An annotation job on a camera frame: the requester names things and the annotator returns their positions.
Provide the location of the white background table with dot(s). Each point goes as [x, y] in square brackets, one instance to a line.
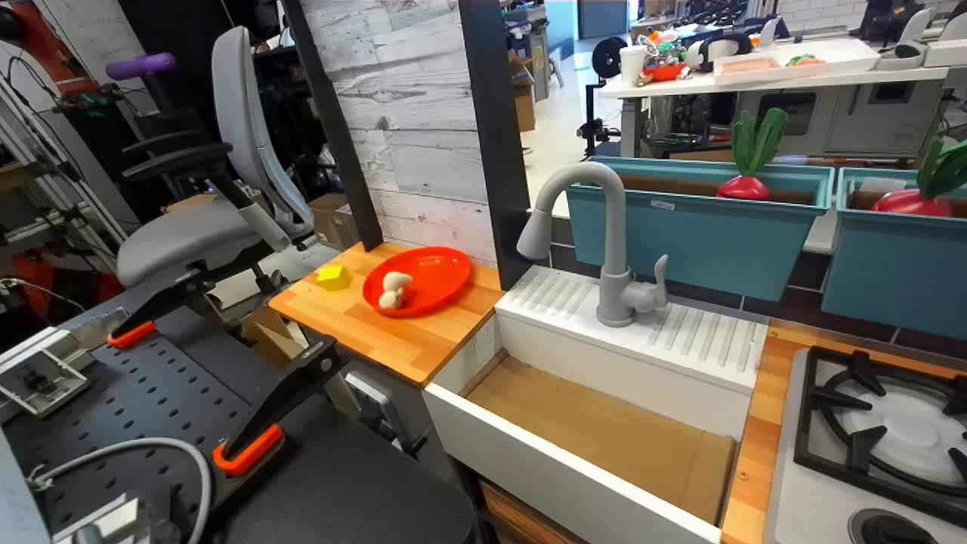
[787, 81]

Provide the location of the grey toy stove top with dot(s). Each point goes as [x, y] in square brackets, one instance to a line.
[806, 501]

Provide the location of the wooden stove counter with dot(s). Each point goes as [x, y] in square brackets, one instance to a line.
[750, 454]

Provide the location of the white paper towel roll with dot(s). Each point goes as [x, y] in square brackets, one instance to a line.
[632, 64]

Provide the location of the yellow block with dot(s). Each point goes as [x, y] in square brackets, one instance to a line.
[332, 277]

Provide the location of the black stove grate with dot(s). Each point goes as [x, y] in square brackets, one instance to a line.
[877, 457]

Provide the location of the white brick backdrop panel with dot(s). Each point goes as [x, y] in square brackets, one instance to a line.
[425, 109]

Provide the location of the brown cardboard box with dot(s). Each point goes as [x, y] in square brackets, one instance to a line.
[332, 217]

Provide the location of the dark frame post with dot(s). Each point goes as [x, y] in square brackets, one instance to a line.
[500, 153]
[336, 153]

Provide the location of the black stove knob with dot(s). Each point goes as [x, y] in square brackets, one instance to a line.
[893, 530]

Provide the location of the silver metal mount plate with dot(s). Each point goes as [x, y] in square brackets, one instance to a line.
[39, 381]

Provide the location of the orange round plate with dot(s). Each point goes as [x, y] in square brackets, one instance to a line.
[440, 277]

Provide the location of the blue planter box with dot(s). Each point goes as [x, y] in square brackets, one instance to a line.
[895, 273]
[695, 243]

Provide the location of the wooden butcher block counter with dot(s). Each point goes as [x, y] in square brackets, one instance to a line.
[342, 323]

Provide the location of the grey office chair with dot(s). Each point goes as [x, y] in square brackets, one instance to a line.
[183, 243]

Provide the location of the white toy sink basin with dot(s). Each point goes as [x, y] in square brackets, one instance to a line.
[704, 343]

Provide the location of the purple foam roller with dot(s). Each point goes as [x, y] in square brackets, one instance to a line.
[139, 69]

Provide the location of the grey toy faucet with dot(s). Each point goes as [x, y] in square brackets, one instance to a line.
[616, 262]

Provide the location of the red toy radish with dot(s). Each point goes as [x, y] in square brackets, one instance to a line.
[908, 205]
[744, 185]

